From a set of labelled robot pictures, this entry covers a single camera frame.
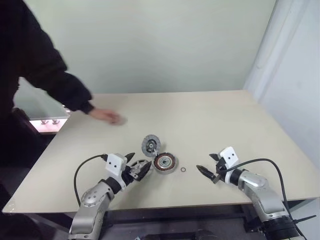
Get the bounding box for silver ring part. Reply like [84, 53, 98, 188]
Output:
[129, 159, 154, 177]

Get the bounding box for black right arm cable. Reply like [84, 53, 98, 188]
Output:
[222, 158, 307, 240]

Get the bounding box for black table frame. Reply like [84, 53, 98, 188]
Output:
[24, 198, 320, 240]

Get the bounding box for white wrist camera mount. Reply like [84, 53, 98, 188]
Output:
[104, 153, 128, 188]
[218, 146, 240, 185]

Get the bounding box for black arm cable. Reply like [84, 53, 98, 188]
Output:
[73, 154, 109, 207]
[222, 158, 307, 240]

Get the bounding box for black cable tie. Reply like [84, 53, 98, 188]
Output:
[291, 214, 317, 226]

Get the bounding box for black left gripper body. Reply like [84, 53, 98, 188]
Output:
[122, 164, 140, 186]

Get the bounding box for pink ledge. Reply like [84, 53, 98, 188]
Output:
[29, 117, 69, 135]

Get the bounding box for person's bare hand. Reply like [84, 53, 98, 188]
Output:
[87, 107, 129, 126]

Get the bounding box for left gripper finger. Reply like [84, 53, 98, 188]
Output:
[136, 160, 154, 181]
[124, 151, 137, 166]

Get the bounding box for frosted glass partition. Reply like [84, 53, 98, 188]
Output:
[13, 77, 72, 121]

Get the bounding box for person in black jacket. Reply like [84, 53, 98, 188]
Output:
[0, 0, 69, 118]

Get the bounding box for black chair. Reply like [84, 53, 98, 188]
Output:
[11, 107, 52, 166]

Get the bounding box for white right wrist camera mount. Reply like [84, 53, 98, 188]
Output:
[218, 146, 240, 185]

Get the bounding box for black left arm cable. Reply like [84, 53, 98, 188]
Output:
[73, 154, 109, 207]

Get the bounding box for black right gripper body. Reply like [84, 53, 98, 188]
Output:
[212, 157, 227, 185]

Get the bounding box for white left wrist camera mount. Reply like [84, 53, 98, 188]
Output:
[104, 153, 128, 188]

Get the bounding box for grey motor rotor disc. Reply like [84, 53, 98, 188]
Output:
[141, 134, 166, 158]

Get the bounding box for silver motor housing with stator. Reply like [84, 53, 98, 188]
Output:
[152, 151, 180, 175]

